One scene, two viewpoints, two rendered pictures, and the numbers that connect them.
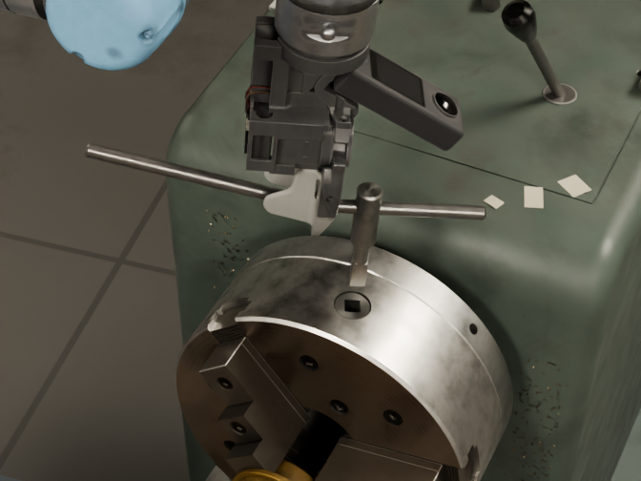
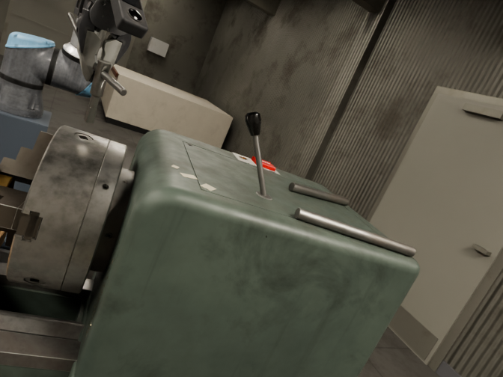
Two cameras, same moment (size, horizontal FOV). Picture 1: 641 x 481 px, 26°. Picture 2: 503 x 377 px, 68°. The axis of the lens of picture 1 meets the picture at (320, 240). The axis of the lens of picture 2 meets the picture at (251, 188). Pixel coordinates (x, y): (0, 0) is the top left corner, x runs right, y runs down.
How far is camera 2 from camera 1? 1.17 m
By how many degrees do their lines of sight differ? 47
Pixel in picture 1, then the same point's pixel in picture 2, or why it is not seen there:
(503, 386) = (90, 226)
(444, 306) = (107, 168)
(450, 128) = (121, 12)
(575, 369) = (120, 250)
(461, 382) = (68, 185)
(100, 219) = not seen: hidden behind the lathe
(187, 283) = not seen: hidden behind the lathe
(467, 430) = (43, 203)
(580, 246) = (167, 182)
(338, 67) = not seen: outside the picture
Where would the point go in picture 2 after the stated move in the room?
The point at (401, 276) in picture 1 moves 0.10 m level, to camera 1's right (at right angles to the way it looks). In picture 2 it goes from (112, 152) to (135, 174)
